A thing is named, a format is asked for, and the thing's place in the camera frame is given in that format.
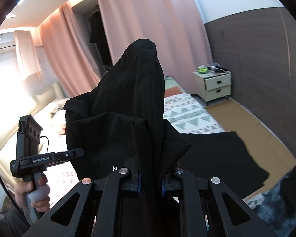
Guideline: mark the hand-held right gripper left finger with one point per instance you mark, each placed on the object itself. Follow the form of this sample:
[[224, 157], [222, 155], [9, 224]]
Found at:
[[133, 177]]

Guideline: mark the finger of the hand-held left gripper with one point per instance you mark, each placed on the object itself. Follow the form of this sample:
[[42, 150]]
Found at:
[[75, 153]]

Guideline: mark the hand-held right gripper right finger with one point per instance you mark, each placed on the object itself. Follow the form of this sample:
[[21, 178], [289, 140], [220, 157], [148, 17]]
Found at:
[[166, 180]]

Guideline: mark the black button shirt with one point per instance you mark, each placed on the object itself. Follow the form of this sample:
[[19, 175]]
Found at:
[[138, 91]]

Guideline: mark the person's left forearm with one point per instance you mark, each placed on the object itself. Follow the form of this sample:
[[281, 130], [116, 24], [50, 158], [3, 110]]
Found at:
[[17, 219]]

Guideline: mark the dark hanging clothes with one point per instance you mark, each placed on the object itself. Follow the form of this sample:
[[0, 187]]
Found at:
[[98, 34]]

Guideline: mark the person's left hand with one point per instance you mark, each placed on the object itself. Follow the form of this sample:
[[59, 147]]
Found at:
[[40, 206]]

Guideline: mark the beige headboard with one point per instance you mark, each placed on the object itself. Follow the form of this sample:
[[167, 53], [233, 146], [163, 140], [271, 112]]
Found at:
[[5, 150]]

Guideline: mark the white pillow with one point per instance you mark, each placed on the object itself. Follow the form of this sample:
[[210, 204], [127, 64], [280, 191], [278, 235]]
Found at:
[[58, 106]]

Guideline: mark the black folded garment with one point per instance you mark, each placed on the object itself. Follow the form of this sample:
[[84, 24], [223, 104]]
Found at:
[[224, 158]]

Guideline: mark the patterned bed blanket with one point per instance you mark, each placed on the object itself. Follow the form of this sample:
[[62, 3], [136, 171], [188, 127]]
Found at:
[[187, 113]]

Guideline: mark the hanging white cloth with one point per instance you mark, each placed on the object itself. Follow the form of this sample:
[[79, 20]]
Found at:
[[27, 54]]

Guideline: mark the rust brown bed sheet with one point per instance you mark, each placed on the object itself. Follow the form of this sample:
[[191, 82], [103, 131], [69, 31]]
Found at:
[[175, 90]]

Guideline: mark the pink curtain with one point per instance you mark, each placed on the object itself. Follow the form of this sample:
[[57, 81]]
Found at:
[[162, 17], [64, 49]]

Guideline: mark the white air conditioner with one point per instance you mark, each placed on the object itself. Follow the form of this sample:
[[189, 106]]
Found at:
[[6, 42]]

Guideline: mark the cardboard sheet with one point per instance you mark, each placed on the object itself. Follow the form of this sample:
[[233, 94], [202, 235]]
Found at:
[[256, 128]]

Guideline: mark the beige nightstand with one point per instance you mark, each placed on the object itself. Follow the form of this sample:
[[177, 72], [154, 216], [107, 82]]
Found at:
[[217, 86]]

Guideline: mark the grey fuzzy rug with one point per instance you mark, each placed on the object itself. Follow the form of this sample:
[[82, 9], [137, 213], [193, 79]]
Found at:
[[273, 202]]

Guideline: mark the green item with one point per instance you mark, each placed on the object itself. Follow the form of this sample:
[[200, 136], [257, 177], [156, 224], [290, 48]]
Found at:
[[201, 69]]

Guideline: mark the dark cloth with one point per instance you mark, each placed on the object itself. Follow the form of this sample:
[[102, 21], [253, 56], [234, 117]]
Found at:
[[291, 182]]

